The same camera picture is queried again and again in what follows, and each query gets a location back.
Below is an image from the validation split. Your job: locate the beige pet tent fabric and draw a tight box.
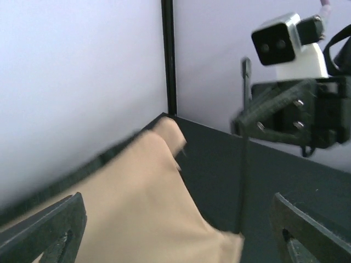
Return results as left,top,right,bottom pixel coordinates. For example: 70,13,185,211
8,117,244,262

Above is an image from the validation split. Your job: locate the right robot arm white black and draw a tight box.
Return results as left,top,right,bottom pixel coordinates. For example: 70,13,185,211
231,18,350,157

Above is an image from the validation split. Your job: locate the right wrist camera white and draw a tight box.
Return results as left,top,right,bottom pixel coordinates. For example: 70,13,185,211
251,13,329,81

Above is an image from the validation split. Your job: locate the right black frame post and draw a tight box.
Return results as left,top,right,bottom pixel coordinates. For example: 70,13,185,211
161,0,177,116

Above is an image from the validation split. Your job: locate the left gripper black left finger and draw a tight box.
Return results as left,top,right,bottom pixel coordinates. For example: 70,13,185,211
1,192,87,262

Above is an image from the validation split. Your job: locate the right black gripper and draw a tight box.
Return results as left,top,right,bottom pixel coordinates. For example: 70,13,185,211
231,76,350,158

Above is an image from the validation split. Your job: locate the black tent pole one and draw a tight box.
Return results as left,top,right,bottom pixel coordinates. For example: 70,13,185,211
237,57,252,233

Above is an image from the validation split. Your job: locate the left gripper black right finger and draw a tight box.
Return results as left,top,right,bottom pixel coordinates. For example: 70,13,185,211
269,193,350,262

